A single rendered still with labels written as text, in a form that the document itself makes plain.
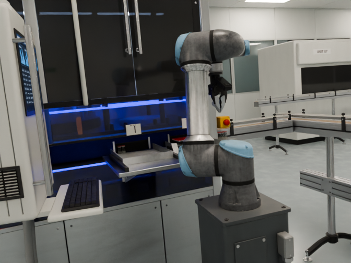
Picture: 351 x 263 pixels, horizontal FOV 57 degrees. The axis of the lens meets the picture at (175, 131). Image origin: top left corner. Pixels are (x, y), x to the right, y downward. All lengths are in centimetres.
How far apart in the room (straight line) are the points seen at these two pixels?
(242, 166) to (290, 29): 754
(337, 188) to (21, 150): 190
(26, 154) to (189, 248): 126
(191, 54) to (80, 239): 121
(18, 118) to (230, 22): 671
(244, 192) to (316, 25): 816
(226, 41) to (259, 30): 683
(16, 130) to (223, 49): 77
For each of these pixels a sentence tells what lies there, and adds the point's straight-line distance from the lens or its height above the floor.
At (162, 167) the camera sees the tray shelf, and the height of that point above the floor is 87.
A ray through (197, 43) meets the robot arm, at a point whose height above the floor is 138.
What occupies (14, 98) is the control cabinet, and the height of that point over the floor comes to 124.
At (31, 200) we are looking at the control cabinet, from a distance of 127.
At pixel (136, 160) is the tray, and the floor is 89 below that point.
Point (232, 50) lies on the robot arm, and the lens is 121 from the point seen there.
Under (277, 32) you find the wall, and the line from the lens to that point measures 831.
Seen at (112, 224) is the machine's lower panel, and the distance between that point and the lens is 193.
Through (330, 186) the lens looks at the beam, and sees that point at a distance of 242.
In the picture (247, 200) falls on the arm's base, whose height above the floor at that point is 82.
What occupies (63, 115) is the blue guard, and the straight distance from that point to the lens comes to 178.
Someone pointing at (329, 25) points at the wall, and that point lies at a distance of 944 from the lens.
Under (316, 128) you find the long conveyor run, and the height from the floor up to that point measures 88.
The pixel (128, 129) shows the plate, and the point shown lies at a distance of 182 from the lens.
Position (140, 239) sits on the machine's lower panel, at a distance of 201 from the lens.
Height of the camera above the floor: 122
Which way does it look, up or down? 7 degrees down
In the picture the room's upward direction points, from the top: 5 degrees counter-clockwise
